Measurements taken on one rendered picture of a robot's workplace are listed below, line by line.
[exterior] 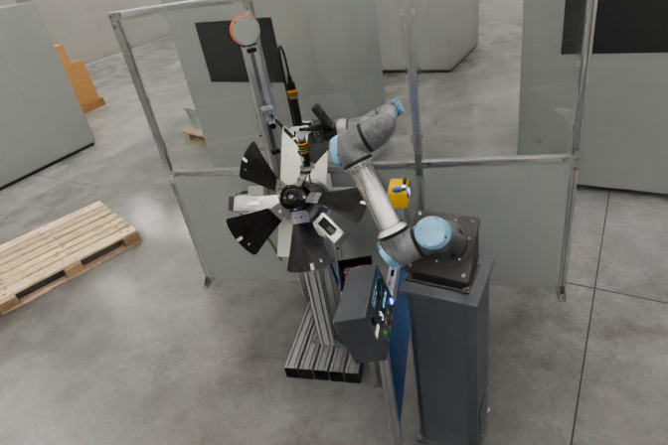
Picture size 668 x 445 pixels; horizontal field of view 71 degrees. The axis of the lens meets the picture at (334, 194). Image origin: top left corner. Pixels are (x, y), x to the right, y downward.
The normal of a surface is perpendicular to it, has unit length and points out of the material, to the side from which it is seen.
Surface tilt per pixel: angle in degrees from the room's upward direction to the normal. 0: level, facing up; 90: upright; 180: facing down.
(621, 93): 90
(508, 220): 90
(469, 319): 90
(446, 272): 47
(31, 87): 90
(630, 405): 0
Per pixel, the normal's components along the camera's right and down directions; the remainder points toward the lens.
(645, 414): -0.15, -0.86
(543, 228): -0.22, 0.51
